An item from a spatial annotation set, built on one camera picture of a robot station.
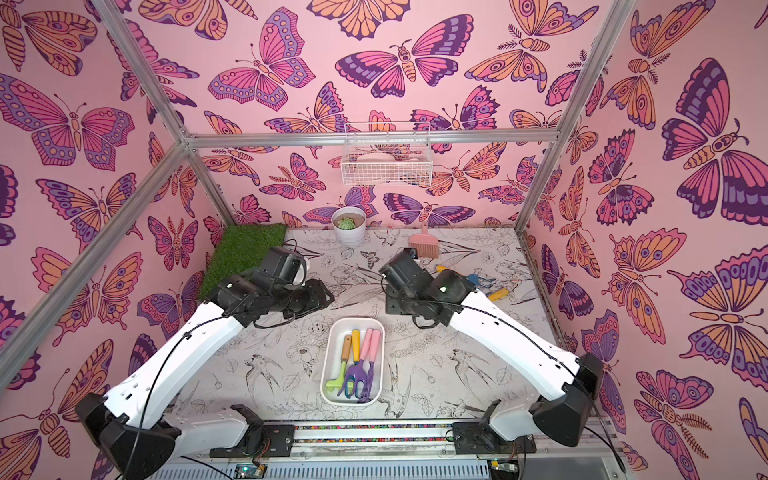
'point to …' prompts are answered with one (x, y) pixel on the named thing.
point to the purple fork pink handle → (373, 358)
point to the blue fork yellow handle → (356, 346)
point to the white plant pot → (350, 238)
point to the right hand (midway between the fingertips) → (390, 302)
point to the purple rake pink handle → (358, 371)
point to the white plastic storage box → (334, 331)
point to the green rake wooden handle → (338, 384)
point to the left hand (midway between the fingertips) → (333, 297)
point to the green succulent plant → (346, 223)
